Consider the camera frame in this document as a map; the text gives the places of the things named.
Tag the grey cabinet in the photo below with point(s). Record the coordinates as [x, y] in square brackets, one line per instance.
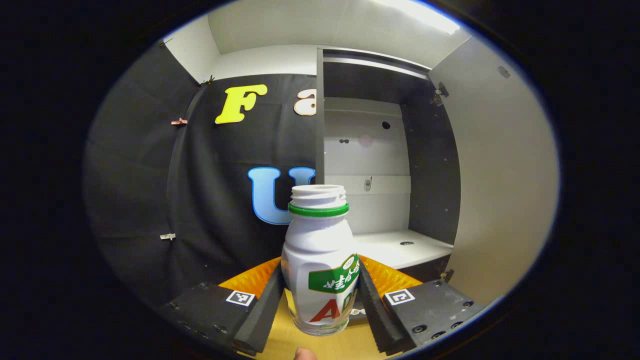
[365, 160]

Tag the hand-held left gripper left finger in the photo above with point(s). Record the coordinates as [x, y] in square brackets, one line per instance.
[262, 315]

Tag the white clothes peg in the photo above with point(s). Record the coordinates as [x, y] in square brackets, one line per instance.
[167, 236]

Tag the brown clothes peg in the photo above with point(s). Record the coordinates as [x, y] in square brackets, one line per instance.
[179, 121]

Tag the metal cabinet door hinge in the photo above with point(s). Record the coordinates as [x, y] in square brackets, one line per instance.
[441, 93]
[447, 275]

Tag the white bottle with green label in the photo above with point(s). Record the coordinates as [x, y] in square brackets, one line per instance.
[320, 245]

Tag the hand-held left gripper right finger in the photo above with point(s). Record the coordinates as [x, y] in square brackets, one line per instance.
[377, 315]

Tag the beige cabinet door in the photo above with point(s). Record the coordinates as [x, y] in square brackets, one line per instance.
[500, 175]

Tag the black clip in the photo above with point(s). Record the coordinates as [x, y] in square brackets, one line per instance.
[166, 42]
[208, 79]

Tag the long ceiling light strip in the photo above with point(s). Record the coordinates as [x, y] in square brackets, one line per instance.
[425, 12]

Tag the black backdrop cloth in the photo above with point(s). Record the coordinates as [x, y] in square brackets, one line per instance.
[135, 175]

